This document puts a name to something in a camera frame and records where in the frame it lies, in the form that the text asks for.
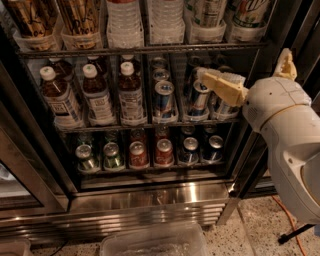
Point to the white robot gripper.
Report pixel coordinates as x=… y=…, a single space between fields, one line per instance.
x=276 y=99

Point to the white green 7up can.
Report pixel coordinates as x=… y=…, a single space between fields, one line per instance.
x=250 y=13

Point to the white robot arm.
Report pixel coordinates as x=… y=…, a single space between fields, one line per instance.
x=293 y=141

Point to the red bull can front right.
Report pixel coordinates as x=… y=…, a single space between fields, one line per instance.
x=221 y=110

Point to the red bull can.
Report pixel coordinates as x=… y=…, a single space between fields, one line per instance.
x=198 y=99
x=221 y=110
x=164 y=107

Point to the red bull can front middle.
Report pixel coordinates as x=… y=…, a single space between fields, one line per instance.
x=198 y=99

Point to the white 7up can left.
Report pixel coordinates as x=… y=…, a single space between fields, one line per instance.
x=206 y=13

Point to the blue soda can right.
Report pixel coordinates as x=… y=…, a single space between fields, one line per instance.
x=213 y=149

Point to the blue soda can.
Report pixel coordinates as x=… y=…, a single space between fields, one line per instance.
x=189 y=152
x=213 y=149

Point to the red bull can front left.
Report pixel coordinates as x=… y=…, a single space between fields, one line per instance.
x=164 y=107

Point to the blue soda can left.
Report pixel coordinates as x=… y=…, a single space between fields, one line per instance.
x=189 y=152

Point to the red soda can right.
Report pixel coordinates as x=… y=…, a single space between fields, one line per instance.
x=164 y=153

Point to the red soda can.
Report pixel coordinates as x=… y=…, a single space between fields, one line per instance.
x=164 y=153
x=138 y=157

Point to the red soda can left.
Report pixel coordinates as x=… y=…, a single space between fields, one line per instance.
x=138 y=157

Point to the stainless steel fridge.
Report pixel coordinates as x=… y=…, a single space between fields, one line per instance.
x=60 y=203

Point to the green soda can right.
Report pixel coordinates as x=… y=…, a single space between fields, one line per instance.
x=113 y=160

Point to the green soda can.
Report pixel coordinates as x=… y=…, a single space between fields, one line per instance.
x=113 y=160
x=87 y=160

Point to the green soda can left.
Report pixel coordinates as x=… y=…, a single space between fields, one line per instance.
x=87 y=160

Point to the clear water bottle right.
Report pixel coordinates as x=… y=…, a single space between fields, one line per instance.
x=166 y=24

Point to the clear water bottle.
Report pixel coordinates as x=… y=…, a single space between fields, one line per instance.
x=124 y=26
x=166 y=24

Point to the iced tea bottle front right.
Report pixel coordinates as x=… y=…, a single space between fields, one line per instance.
x=130 y=96

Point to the iced tea bottle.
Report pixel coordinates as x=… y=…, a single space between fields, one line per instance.
x=97 y=96
x=130 y=96
x=61 y=99

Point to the clear water bottle left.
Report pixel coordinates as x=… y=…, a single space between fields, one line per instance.
x=124 y=26

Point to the black tripod leg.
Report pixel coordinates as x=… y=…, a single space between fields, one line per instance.
x=286 y=237

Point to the iced tea bottle front middle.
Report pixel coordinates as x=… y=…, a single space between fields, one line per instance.
x=97 y=96

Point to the clear plastic bin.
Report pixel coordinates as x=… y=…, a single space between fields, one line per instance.
x=171 y=239

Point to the brown coffee bottle right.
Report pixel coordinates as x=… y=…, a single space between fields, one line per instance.
x=81 y=23

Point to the brown coffee bottle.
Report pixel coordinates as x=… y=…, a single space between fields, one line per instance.
x=81 y=23
x=35 y=20

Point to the iced tea bottle front left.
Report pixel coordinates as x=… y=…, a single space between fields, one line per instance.
x=61 y=99

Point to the brown coffee bottle left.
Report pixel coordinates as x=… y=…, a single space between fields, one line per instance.
x=35 y=20

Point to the clear plastic bin corner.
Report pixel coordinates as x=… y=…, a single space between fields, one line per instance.
x=15 y=247

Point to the middle wire shelf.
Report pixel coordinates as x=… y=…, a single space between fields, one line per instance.
x=146 y=126

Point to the wire shelf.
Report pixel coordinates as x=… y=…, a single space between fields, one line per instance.
x=146 y=126
x=179 y=48

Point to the upper wire shelf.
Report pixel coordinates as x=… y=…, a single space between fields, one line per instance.
x=179 y=48

